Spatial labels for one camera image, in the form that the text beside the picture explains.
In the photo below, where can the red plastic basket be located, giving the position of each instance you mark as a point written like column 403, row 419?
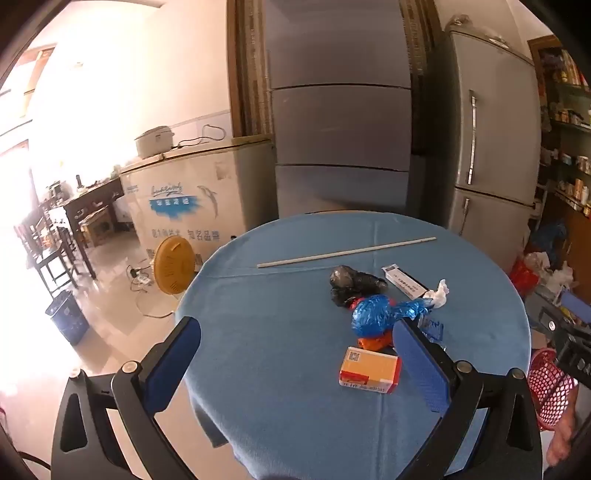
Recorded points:
column 547, row 387

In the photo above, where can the orange and white box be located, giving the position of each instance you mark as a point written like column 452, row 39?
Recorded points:
column 369, row 367

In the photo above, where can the square plastic bin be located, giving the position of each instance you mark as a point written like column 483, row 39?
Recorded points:
column 69, row 323

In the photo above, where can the blue plastic bag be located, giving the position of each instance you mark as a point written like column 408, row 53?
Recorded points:
column 374, row 316

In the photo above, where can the white power strip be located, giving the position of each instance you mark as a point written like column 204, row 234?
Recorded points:
column 141, row 278

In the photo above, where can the yellow floor fan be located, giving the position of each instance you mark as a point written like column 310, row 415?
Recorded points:
column 173, row 265

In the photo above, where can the white shopping bag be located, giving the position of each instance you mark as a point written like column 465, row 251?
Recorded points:
column 558, row 277

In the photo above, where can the blue and white wrapper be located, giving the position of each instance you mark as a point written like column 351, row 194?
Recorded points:
column 434, row 330

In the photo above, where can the long white stick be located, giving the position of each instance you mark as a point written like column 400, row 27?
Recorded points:
column 346, row 252

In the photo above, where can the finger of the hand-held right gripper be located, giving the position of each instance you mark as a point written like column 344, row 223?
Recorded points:
column 551, row 318
column 576, row 303

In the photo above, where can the red shopping bag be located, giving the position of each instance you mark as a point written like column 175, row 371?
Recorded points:
column 524, row 279

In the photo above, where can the wooden door frame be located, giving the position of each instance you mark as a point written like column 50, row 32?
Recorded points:
column 244, row 69

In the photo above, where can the silver two-door refrigerator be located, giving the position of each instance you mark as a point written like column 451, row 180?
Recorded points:
column 498, row 138

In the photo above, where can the large blue plastic sack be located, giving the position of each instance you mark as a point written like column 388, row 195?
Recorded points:
column 549, row 237

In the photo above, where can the white chest freezer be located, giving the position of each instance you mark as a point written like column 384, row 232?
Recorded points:
column 184, row 184

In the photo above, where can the black plastic bag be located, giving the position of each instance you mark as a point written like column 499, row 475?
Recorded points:
column 351, row 281

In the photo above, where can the person's right hand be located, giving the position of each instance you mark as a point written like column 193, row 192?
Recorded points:
column 561, row 438

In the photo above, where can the grey multi-door refrigerator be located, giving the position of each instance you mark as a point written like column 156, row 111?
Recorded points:
column 341, row 129

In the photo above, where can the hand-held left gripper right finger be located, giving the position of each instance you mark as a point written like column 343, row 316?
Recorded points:
column 420, row 364

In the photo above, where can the blue tablecloth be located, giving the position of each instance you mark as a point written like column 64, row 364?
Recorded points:
column 277, row 323

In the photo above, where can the white tissue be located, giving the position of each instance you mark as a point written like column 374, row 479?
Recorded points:
column 438, row 295

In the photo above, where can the white rice cooker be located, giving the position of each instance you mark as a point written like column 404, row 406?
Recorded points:
column 154, row 141

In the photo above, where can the long white carton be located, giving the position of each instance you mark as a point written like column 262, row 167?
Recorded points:
column 406, row 282

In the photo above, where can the red plastic bag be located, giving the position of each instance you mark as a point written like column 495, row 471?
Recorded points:
column 375, row 343

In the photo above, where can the dark wooden chair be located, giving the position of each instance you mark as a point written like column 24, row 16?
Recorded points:
column 46, row 249

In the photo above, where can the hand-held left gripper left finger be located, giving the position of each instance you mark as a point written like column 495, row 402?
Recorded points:
column 173, row 355

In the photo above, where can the wooden shelf with goods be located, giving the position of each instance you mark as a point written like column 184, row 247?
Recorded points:
column 568, row 115

